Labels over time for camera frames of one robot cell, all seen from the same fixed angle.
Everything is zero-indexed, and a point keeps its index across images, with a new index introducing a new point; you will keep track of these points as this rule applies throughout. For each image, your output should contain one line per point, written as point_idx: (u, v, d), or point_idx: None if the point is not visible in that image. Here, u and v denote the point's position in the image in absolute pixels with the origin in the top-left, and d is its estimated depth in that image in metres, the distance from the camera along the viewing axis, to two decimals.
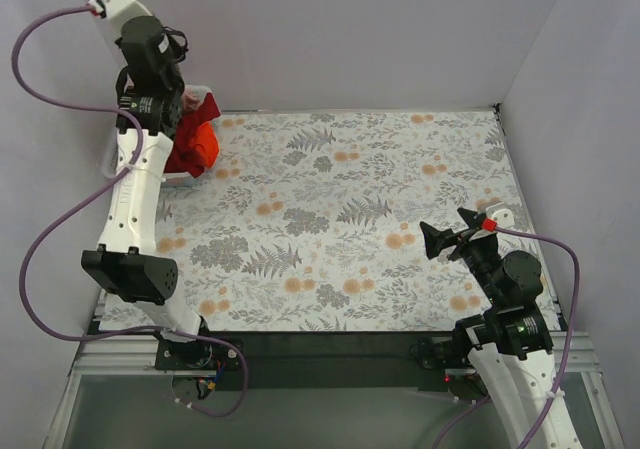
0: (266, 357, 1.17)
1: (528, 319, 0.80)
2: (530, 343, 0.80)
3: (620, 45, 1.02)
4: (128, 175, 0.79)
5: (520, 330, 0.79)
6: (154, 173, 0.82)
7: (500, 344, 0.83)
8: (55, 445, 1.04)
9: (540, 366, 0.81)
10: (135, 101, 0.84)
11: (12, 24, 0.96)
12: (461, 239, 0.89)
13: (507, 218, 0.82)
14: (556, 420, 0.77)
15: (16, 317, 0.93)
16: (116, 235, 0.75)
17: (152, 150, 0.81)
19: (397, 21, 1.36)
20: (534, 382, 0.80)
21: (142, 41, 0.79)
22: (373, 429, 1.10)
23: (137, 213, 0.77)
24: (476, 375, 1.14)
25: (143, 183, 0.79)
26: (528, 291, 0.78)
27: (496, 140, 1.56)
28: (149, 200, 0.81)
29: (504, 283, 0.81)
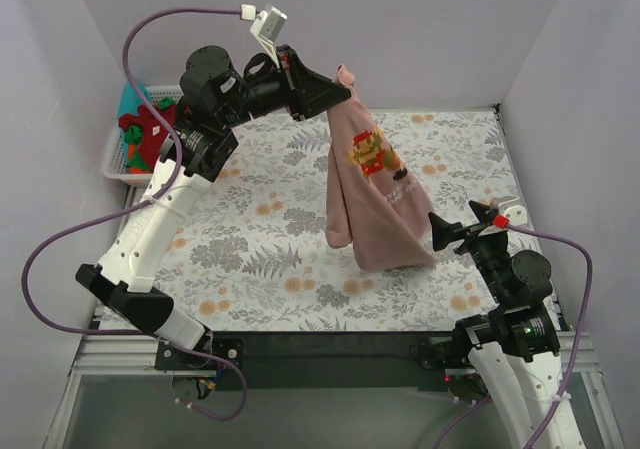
0: (266, 357, 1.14)
1: (535, 320, 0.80)
2: (535, 344, 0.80)
3: (620, 46, 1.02)
4: (149, 206, 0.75)
5: (527, 331, 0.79)
6: (179, 211, 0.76)
7: (505, 343, 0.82)
8: (55, 445, 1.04)
9: (547, 368, 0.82)
10: (185, 133, 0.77)
11: (11, 25, 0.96)
12: (470, 233, 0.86)
13: (520, 217, 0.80)
14: (562, 423, 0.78)
15: (15, 318, 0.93)
16: (113, 263, 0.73)
17: (181, 189, 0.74)
19: (396, 21, 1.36)
20: (540, 384, 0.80)
21: (203, 81, 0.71)
22: (373, 429, 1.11)
23: (140, 249, 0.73)
24: (476, 374, 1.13)
25: (157, 219, 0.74)
26: (536, 293, 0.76)
27: (496, 139, 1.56)
28: (164, 237, 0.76)
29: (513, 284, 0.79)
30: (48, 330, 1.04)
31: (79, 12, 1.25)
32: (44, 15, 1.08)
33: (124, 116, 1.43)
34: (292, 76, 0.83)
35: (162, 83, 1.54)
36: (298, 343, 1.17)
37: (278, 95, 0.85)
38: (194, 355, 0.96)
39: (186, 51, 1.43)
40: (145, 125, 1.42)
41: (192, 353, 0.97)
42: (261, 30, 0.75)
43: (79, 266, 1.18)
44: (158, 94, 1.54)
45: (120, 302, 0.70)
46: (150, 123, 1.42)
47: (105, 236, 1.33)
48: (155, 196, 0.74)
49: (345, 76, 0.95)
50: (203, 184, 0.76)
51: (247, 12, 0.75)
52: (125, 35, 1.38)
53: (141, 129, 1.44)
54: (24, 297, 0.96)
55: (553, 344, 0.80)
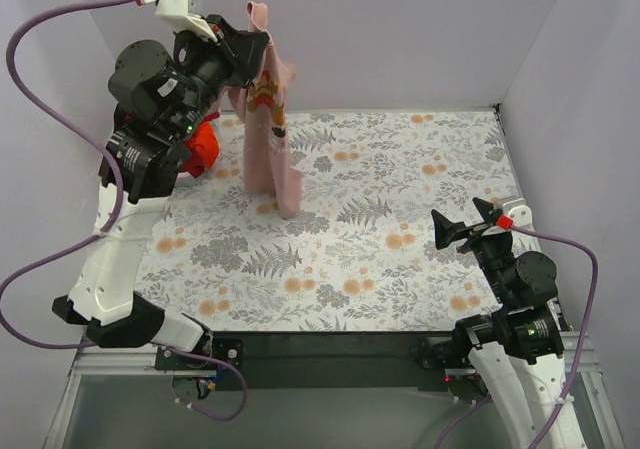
0: (267, 357, 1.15)
1: (539, 321, 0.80)
2: (540, 346, 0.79)
3: (621, 45, 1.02)
4: (102, 240, 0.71)
5: (530, 333, 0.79)
6: (136, 236, 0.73)
7: (508, 345, 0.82)
8: (55, 445, 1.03)
9: (550, 370, 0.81)
10: (121, 146, 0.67)
11: (12, 24, 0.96)
12: (472, 233, 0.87)
13: (522, 219, 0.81)
14: (564, 424, 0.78)
15: (15, 317, 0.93)
16: (83, 299, 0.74)
17: (129, 217, 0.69)
19: (396, 21, 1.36)
20: (543, 387, 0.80)
21: (132, 83, 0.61)
22: (373, 430, 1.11)
23: (103, 284, 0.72)
24: (476, 375, 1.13)
25: (112, 254, 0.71)
26: (541, 295, 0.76)
27: (496, 139, 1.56)
28: (126, 265, 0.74)
29: (516, 286, 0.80)
30: (48, 329, 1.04)
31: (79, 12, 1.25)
32: (44, 15, 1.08)
33: None
34: (230, 45, 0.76)
35: None
36: (298, 343, 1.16)
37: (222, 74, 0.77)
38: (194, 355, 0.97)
39: None
40: None
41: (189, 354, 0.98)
42: (180, 11, 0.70)
43: (79, 266, 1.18)
44: None
45: (96, 337, 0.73)
46: None
47: None
48: (102, 230, 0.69)
49: (259, 13, 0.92)
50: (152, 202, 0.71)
51: None
52: (126, 36, 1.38)
53: None
54: (24, 298, 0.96)
55: (558, 344, 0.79)
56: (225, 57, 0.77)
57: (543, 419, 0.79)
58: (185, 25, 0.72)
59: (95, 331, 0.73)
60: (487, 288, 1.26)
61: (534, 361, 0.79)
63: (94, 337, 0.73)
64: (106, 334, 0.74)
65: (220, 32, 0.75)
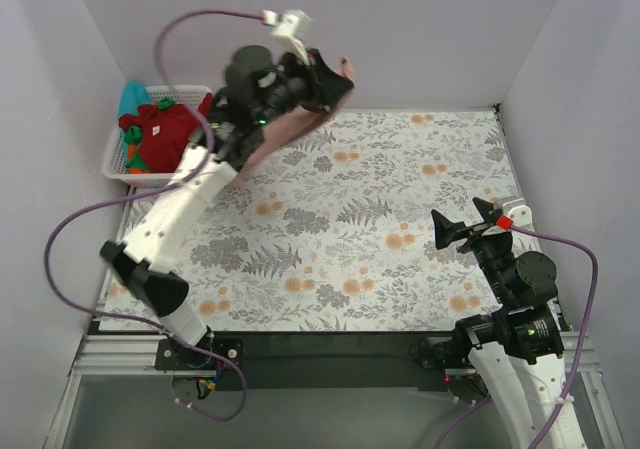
0: (267, 356, 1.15)
1: (539, 321, 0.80)
2: (540, 346, 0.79)
3: (621, 46, 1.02)
4: (176, 190, 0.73)
5: (530, 332, 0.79)
6: (205, 197, 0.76)
7: (508, 345, 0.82)
8: (55, 445, 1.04)
9: (550, 370, 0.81)
10: (217, 123, 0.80)
11: (11, 25, 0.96)
12: (472, 233, 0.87)
13: (522, 219, 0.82)
14: (564, 424, 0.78)
15: (15, 317, 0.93)
16: (138, 243, 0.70)
17: (210, 173, 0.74)
19: (396, 21, 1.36)
20: (543, 386, 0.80)
21: (253, 69, 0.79)
22: (372, 429, 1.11)
23: (166, 228, 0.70)
24: (476, 375, 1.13)
25: (185, 201, 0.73)
26: (541, 295, 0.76)
27: (496, 139, 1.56)
28: (186, 221, 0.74)
29: (516, 286, 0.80)
30: (47, 329, 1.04)
31: (79, 12, 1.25)
32: (43, 15, 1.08)
33: (124, 116, 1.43)
34: (317, 72, 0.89)
35: (163, 83, 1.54)
36: (298, 343, 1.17)
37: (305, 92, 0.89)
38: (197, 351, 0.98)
39: (186, 51, 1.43)
40: (145, 125, 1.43)
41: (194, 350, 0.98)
42: (288, 33, 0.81)
43: (79, 266, 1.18)
44: (158, 94, 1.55)
45: (145, 278, 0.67)
46: (150, 124, 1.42)
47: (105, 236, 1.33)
48: (184, 179, 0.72)
49: (349, 71, 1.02)
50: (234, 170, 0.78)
51: (269, 19, 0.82)
52: (126, 36, 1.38)
53: (141, 129, 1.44)
54: (25, 298, 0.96)
55: (558, 344, 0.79)
56: (312, 82, 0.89)
57: (543, 419, 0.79)
58: (287, 49, 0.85)
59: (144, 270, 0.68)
60: (487, 288, 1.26)
61: (534, 361, 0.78)
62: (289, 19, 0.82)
63: (143, 276, 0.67)
64: (152, 279, 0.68)
65: (312, 61, 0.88)
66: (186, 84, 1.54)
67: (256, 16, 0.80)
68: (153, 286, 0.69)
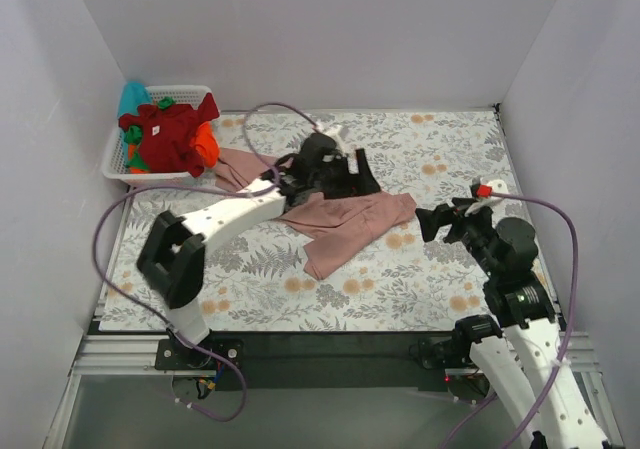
0: (267, 356, 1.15)
1: (528, 289, 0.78)
2: (532, 312, 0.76)
3: (620, 46, 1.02)
4: (243, 197, 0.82)
5: (520, 299, 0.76)
6: (259, 216, 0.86)
7: (501, 317, 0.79)
8: (55, 445, 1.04)
9: (545, 335, 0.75)
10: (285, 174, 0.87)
11: (11, 25, 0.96)
12: (456, 212, 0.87)
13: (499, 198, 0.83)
14: (564, 389, 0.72)
15: (15, 317, 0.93)
16: (196, 222, 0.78)
17: (272, 200, 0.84)
19: (396, 21, 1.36)
20: (538, 351, 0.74)
21: (322, 144, 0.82)
22: (371, 432, 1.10)
23: (227, 220, 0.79)
24: (476, 375, 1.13)
25: (250, 208, 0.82)
26: (524, 255, 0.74)
27: (496, 139, 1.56)
28: (239, 226, 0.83)
29: (500, 254, 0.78)
30: (47, 329, 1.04)
31: (79, 12, 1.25)
32: (43, 15, 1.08)
33: (124, 116, 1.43)
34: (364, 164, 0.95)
35: (162, 82, 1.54)
36: (298, 343, 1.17)
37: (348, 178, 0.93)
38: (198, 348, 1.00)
39: (186, 51, 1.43)
40: (145, 125, 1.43)
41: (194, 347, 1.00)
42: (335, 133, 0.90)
43: (79, 265, 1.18)
44: (158, 94, 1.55)
45: (191, 249, 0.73)
46: (150, 123, 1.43)
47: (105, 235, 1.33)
48: (254, 192, 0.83)
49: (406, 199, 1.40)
50: (284, 208, 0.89)
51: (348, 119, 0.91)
52: (126, 36, 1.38)
53: (141, 129, 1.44)
54: (25, 297, 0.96)
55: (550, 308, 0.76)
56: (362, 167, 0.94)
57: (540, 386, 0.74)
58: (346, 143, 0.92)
59: (193, 242, 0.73)
60: None
61: (525, 326, 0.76)
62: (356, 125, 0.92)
63: (191, 247, 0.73)
64: (195, 256, 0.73)
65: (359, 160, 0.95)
66: (186, 84, 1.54)
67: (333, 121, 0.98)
68: (189, 262, 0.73)
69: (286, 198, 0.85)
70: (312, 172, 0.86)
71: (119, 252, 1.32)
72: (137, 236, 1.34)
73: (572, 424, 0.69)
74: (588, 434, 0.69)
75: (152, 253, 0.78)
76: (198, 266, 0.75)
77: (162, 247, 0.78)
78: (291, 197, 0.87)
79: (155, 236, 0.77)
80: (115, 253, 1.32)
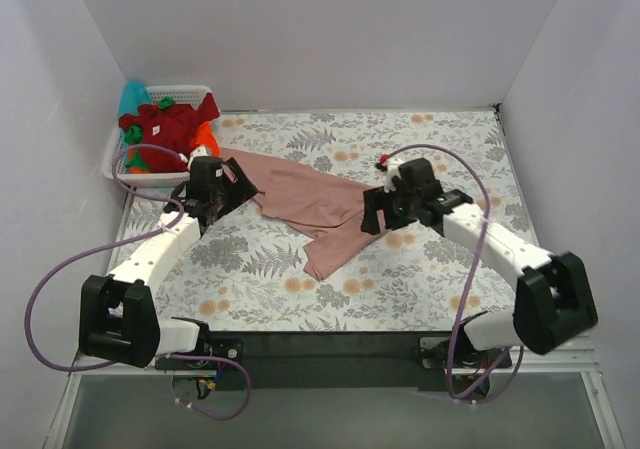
0: (267, 357, 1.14)
1: (446, 196, 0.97)
2: (455, 204, 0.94)
3: (620, 46, 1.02)
4: (159, 233, 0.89)
5: (440, 201, 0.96)
6: (181, 244, 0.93)
7: (436, 223, 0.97)
8: (55, 445, 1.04)
9: (469, 212, 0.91)
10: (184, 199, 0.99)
11: (10, 25, 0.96)
12: (381, 192, 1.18)
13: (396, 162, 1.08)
14: (497, 235, 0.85)
15: (15, 317, 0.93)
16: (126, 271, 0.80)
17: (188, 225, 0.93)
19: (396, 21, 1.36)
20: (468, 222, 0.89)
21: (208, 164, 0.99)
22: (372, 431, 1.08)
23: (156, 257, 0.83)
24: (476, 374, 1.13)
25: (171, 240, 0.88)
26: (421, 168, 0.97)
27: (496, 139, 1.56)
28: (167, 259, 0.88)
29: (409, 181, 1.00)
30: (47, 329, 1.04)
31: (79, 11, 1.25)
32: (43, 15, 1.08)
33: (124, 116, 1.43)
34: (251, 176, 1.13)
35: (162, 83, 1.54)
36: (298, 343, 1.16)
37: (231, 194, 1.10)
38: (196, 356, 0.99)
39: (186, 52, 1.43)
40: (145, 125, 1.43)
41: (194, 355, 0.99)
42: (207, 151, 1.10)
43: (79, 265, 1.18)
44: (159, 93, 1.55)
45: (137, 296, 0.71)
46: (150, 124, 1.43)
47: (104, 235, 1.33)
48: (168, 225, 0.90)
49: None
50: (198, 231, 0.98)
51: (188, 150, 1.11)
52: (126, 36, 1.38)
53: (141, 129, 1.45)
54: (25, 296, 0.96)
55: (466, 198, 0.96)
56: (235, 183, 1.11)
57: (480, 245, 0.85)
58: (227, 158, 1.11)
59: (135, 292, 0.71)
60: (487, 288, 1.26)
61: (451, 212, 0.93)
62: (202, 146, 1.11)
63: (135, 296, 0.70)
64: (142, 304, 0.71)
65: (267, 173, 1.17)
66: (186, 84, 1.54)
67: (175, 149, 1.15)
68: (138, 313, 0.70)
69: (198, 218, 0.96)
70: (211, 189, 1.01)
71: (117, 257, 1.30)
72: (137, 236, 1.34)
73: (516, 255, 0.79)
74: (535, 256, 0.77)
75: (93, 327, 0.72)
76: (149, 316, 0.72)
77: (104, 313, 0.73)
78: (200, 216, 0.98)
79: (92, 305, 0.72)
80: (115, 256, 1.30)
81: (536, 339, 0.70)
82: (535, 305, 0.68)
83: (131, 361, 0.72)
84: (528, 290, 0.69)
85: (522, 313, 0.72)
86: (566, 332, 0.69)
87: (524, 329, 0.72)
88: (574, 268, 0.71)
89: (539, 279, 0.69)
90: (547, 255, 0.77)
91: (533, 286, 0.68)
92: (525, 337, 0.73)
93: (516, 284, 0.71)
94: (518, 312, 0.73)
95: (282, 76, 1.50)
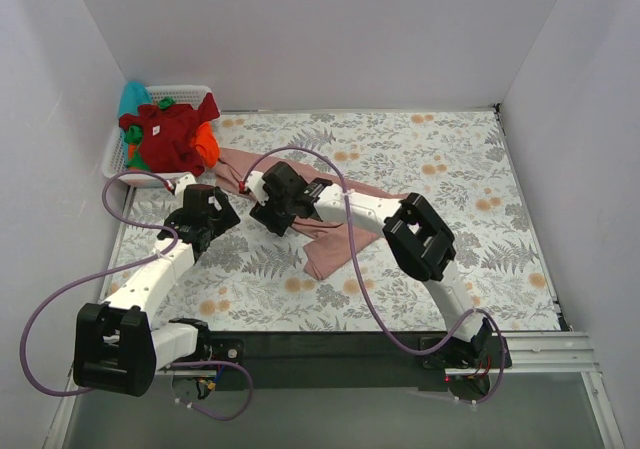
0: (266, 357, 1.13)
1: (312, 184, 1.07)
2: (319, 191, 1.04)
3: (619, 46, 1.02)
4: (153, 259, 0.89)
5: (307, 191, 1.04)
6: (178, 269, 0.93)
7: (310, 210, 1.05)
8: (55, 445, 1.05)
9: (331, 193, 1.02)
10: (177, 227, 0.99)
11: (10, 25, 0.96)
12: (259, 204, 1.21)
13: (255, 177, 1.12)
14: (360, 200, 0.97)
15: (15, 317, 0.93)
16: (122, 298, 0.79)
17: (182, 250, 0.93)
19: (396, 22, 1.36)
20: (334, 200, 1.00)
21: (200, 190, 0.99)
22: (372, 431, 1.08)
23: (151, 284, 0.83)
24: (476, 375, 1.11)
25: (166, 266, 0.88)
26: (279, 172, 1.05)
27: (496, 140, 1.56)
28: (162, 286, 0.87)
29: (275, 187, 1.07)
30: (47, 330, 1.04)
31: (80, 11, 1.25)
32: (44, 15, 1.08)
33: (124, 116, 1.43)
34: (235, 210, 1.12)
35: (162, 83, 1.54)
36: (298, 344, 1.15)
37: (222, 221, 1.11)
38: (196, 360, 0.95)
39: (186, 52, 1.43)
40: (145, 125, 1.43)
41: (193, 359, 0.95)
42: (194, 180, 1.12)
43: (78, 265, 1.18)
44: (158, 93, 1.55)
45: (133, 322, 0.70)
46: (150, 123, 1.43)
47: (104, 235, 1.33)
48: (164, 251, 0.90)
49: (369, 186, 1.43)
50: (193, 256, 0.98)
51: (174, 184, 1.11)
52: (126, 36, 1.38)
53: (141, 129, 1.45)
54: (24, 295, 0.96)
55: (327, 182, 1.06)
56: (226, 212, 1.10)
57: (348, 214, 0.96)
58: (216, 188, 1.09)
59: (133, 318, 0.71)
60: (487, 288, 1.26)
61: (318, 199, 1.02)
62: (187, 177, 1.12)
63: (131, 323, 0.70)
64: (140, 330, 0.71)
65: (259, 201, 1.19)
66: (186, 84, 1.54)
67: (162, 181, 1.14)
68: (135, 340, 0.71)
69: (192, 244, 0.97)
70: (204, 215, 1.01)
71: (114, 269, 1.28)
72: (137, 236, 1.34)
73: (377, 211, 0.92)
74: (389, 206, 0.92)
75: (89, 355, 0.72)
76: (147, 342, 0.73)
77: (100, 343, 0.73)
78: (195, 242, 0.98)
79: (87, 335, 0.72)
80: (108, 279, 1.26)
81: (416, 269, 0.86)
82: (404, 245, 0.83)
83: (128, 390, 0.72)
84: (394, 237, 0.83)
85: (398, 256, 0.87)
86: (433, 254, 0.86)
87: (405, 267, 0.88)
88: (422, 205, 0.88)
89: (395, 223, 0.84)
90: (397, 202, 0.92)
91: (397, 232, 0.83)
92: (406, 270, 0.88)
93: (384, 236, 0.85)
94: (395, 256, 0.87)
95: (282, 76, 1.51)
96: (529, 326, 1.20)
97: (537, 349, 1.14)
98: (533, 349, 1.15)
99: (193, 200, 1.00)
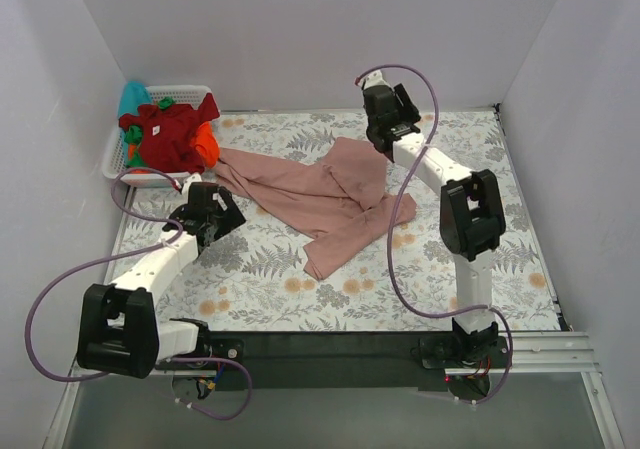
0: (266, 357, 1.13)
1: (400, 126, 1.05)
2: (405, 133, 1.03)
3: (620, 45, 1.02)
4: (159, 248, 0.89)
5: (393, 130, 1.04)
6: (183, 258, 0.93)
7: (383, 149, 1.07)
8: (55, 445, 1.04)
9: (413, 139, 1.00)
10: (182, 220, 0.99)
11: (9, 25, 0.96)
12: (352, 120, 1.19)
13: (376, 78, 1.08)
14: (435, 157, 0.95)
15: (16, 317, 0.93)
16: (128, 279, 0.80)
17: (187, 240, 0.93)
19: (396, 21, 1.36)
20: (412, 147, 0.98)
21: (205, 186, 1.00)
22: (372, 431, 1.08)
23: (156, 268, 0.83)
24: (476, 375, 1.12)
25: (171, 254, 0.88)
26: (382, 97, 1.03)
27: (496, 139, 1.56)
28: (168, 272, 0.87)
29: (370, 108, 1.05)
30: (47, 328, 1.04)
31: (79, 11, 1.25)
32: (43, 15, 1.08)
33: (124, 116, 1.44)
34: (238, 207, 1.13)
35: (162, 83, 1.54)
36: (298, 343, 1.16)
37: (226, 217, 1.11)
38: (196, 358, 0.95)
39: (186, 52, 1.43)
40: (145, 125, 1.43)
41: (194, 358, 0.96)
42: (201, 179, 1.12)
43: (78, 263, 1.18)
44: (159, 93, 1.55)
45: (140, 301, 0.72)
46: (150, 123, 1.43)
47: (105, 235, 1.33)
48: (169, 240, 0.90)
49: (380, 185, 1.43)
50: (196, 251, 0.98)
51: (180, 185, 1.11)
52: (126, 35, 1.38)
53: (141, 129, 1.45)
54: (24, 294, 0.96)
55: (416, 128, 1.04)
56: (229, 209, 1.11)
57: (417, 164, 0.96)
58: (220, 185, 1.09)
59: (138, 298, 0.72)
60: None
61: (399, 140, 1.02)
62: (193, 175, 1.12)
63: (139, 301, 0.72)
64: (146, 309, 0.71)
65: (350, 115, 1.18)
66: (186, 84, 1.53)
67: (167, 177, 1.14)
68: (140, 320, 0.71)
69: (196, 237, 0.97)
70: (208, 211, 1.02)
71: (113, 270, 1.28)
72: (137, 236, 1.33)
73: (445, 171, 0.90)
74: (459, 170, 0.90)
75: (92, 335, 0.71)
76: (152, 326, 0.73)
77: (104, 324, 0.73)
78: (199, 236, 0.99)
79: (91, 314, 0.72)
80: (109, 273, 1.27)
81: (455, 239, 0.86)
82: (454, 212, 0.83)
83: (131, 371, 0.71)
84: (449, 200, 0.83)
85: (445, 219, 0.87)
86: (477, 234, 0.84)
87: (447, 231, 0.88)
88: (489, 182, 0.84)
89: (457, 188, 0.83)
90: (469, 170, 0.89)
91: (453, 195, 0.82)
92: (448, 237, 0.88)
93: (439, 195, 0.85)
94: (441, 216, 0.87)
95: (281, 76, 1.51)
96: (529, 326, 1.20)
97: (537, 349, 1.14)
98: (533, 349, 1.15)
99: (198, 196, 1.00)
